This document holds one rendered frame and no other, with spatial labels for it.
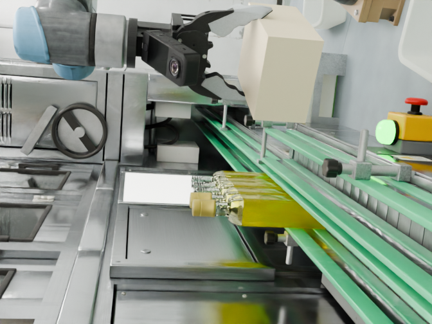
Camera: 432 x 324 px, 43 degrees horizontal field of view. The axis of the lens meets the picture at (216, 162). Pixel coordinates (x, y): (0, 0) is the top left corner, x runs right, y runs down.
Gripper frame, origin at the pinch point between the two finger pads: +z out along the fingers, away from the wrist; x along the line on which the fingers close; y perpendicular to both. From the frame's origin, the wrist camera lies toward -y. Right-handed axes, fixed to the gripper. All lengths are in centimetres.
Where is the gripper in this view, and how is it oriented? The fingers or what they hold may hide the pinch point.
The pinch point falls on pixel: (265, 59)
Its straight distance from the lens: 82.0
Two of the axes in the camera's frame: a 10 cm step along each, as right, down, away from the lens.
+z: 9.9, 0.5, 1.5
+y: -1.0, -5.2, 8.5
